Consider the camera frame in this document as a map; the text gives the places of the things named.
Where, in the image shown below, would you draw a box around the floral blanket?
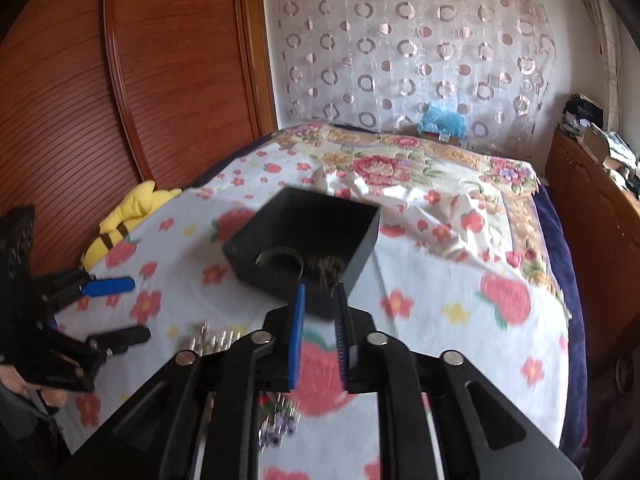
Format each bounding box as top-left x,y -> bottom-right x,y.
192,122 -> 567,311

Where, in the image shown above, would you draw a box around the wooden slatted wardrobe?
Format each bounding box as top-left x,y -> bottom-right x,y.
0,0 -> 279,282

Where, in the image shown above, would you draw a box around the wooden cabinet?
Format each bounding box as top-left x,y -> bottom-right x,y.
544,127 -> 640,377

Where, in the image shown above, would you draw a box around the black jewelry box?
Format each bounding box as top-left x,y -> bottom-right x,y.
221,187 -> 382,320

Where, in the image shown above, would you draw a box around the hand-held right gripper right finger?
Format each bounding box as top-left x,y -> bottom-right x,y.
334,284 -> 587,480

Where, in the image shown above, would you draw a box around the tangle of beaded jewelry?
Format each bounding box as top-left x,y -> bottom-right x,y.
307,255 -> 347,292

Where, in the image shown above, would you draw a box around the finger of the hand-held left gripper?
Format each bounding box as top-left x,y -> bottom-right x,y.
50,325 -> 152,361
32,270 -> 137,314

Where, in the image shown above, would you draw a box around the strawberry print bed sheet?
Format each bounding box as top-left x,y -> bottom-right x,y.
60,132 -> 572,480

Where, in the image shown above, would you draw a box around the pile of boxes and papers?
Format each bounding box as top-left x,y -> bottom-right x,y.
562,92 -> 640,192

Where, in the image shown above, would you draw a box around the person's left hand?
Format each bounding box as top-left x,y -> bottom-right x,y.
0,365 -> 68,409

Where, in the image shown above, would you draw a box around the circle pattern sheer curtain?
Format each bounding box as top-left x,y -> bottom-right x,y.
270,0 -> 559,154

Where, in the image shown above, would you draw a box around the pale green jade bangle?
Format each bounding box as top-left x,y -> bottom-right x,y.
256,248 -> 305,281

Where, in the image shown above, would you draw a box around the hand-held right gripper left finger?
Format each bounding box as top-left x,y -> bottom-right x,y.
57,284 -> 307,480

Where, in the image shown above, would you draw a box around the navy blue blanket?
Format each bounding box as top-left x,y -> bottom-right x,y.
529,180 -> 597,461

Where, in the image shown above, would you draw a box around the purple beaded jewelry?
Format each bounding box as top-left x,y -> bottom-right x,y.
257,392 -> 302,454

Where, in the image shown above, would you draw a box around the silver link bracelet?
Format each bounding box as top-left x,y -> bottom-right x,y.
187,322 -> 247,354

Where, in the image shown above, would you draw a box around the yellow plush toy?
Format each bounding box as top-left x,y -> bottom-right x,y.
81,180 -> 184,271

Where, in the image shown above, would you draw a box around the blue fluffy bag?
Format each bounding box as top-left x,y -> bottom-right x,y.
419,102 -> 469,137

